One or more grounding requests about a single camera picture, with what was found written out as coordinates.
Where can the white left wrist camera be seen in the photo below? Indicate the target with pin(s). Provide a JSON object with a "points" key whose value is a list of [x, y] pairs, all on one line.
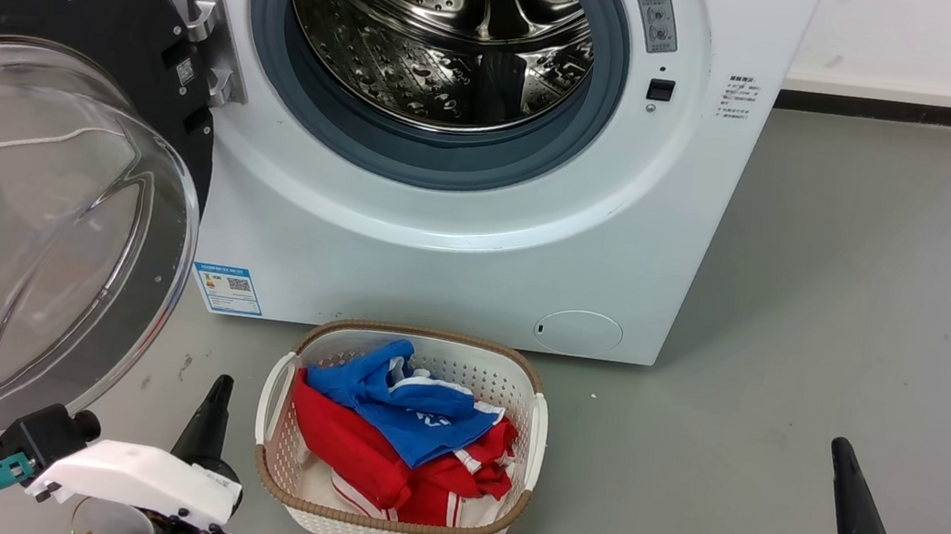
{"points": [[135, 480]]}

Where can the white front-load washing machine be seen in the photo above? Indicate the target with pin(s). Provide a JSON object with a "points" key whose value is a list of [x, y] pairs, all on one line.
{"points": [[437, 280]]}

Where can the white low cabinet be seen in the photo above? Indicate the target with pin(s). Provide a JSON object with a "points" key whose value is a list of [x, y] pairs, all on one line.
{"points": [[927, 46]]}

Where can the grey warning sticker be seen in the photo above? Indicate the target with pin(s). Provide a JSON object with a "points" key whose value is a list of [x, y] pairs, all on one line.
{"points": [[653, 10]]}

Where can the blue garment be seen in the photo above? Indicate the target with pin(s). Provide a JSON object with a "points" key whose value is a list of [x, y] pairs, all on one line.
{"points": [[422, 425]]}

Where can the round white filter cover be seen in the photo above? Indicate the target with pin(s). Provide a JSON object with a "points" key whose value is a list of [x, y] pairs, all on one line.
{"points": [[578, 332]]}

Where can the blue energy label sticker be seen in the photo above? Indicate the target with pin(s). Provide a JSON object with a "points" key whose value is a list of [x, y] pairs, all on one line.
{"points": [[228, 290]]}

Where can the silver metal door hinge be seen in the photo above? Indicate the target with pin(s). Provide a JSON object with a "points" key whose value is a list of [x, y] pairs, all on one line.
{"points": [[213, 39]]}

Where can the small black text label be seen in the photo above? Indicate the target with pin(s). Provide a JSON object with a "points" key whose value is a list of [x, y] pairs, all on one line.
{"points": [[739, 98]]}

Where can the red garment with white stripes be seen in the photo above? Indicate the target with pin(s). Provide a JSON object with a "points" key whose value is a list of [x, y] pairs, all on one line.
{"points": [[354, 458]]}

